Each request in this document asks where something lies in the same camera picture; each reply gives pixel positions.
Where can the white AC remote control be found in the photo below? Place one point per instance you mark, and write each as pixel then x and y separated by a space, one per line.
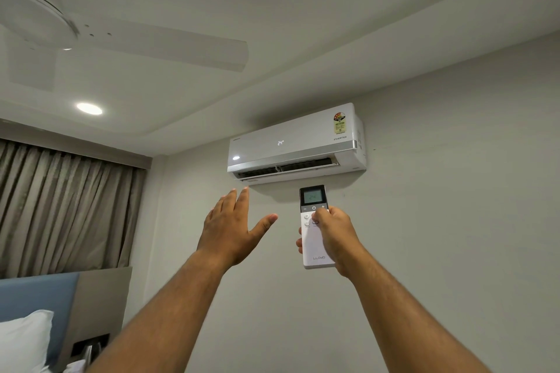
pixel 317 250

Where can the round recessed ceiling light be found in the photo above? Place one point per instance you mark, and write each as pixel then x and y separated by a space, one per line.
pixel 89 108

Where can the person's right forearm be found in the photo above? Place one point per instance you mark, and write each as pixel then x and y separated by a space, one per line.
pixel 407 324

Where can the white pillow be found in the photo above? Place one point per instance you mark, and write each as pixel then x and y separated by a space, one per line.
pixel 22 342

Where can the grey curtain pelmet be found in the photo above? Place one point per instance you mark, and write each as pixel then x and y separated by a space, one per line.
pixel 87 145

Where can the person's left hand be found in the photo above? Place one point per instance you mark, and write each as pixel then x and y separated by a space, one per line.
pixel 227 233

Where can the person's left forearm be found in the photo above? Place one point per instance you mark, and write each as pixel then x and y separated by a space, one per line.
pixel 166 316

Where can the person's right hand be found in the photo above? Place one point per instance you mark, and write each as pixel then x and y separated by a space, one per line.
pixel 341 241

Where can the grey pleated curtain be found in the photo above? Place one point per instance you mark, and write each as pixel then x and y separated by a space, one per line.
pixel 65 211

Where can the grey headboard panel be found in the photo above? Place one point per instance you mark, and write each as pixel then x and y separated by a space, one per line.
pixel 103 298

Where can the white ceiling fan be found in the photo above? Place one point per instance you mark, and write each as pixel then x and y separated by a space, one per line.
pixel 35 14

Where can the white wall air conditioner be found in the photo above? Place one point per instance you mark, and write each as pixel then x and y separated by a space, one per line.
pixel 284 145

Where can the black wall switch panel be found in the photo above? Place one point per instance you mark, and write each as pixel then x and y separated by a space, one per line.
pixel 89 345

